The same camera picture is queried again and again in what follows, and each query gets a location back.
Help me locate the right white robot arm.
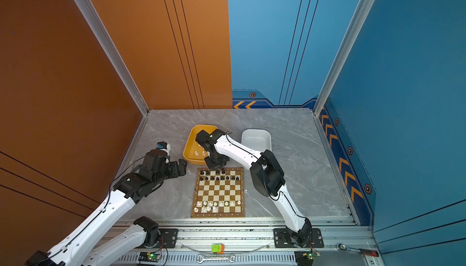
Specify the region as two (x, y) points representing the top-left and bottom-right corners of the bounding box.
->
(195, 129), (313, 248)

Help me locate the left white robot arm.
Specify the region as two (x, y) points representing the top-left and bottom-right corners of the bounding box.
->
(25, 147), (188, 266)

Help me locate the wooden chess board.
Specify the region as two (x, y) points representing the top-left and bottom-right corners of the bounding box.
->
(191, 167), (246, 217)

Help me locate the left circuit board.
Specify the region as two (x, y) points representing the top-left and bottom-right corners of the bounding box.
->
(137, 252), (163, 264)

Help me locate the circuit board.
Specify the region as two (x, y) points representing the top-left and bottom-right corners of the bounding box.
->
(294, 250), (321, 266)
(137, 252), (163, 264)

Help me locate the right circuit board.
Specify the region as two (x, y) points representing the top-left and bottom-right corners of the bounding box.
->
(294, 250), (321, 266)

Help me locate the yellow plastic tray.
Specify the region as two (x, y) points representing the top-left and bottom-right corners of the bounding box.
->
(183, 125), (217, 166)

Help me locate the white plastic tray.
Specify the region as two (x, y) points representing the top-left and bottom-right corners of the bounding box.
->
(241, 129), (272, 152)

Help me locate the green orange small block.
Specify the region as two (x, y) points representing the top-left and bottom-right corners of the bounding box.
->
(211, 244), (225, 254)

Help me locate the silver wrench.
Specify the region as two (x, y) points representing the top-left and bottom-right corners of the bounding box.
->
(196, 254), (236, 264)

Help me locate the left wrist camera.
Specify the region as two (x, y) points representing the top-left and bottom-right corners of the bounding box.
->
(157, 141), (171, 154)

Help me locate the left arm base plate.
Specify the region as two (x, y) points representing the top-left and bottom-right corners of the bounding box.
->
(140, 228), (178, 249)

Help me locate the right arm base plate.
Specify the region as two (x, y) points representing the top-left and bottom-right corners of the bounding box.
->
(273, 228), (325, 249)

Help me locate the red handled ratchet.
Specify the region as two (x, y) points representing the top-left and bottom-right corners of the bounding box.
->
(336, 244), (379, 257)

